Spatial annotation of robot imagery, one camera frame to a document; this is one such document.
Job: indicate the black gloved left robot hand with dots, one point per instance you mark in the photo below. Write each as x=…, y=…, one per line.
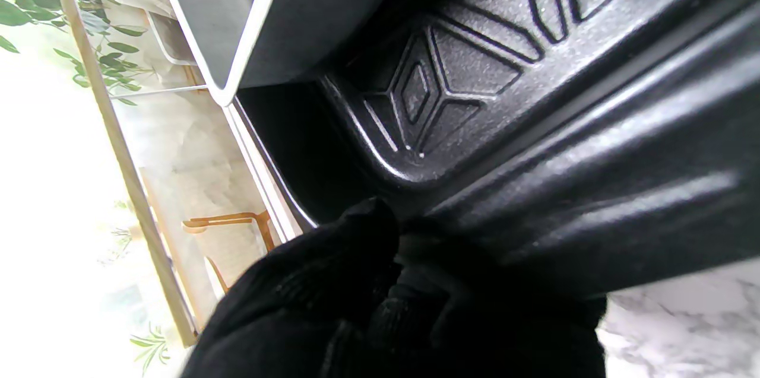
x=368, y=307

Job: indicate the black patterned baking tray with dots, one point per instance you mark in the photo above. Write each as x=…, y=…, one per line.
x=534, y=99

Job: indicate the silver rectangular baking tray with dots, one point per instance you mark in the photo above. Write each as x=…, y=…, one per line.
x=255, y=10

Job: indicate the wooden shelf with metal legs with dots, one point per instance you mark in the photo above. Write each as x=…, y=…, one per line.
x=119, y=146

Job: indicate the printed room backdrop curtain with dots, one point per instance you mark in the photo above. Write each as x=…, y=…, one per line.
x=178, y=158

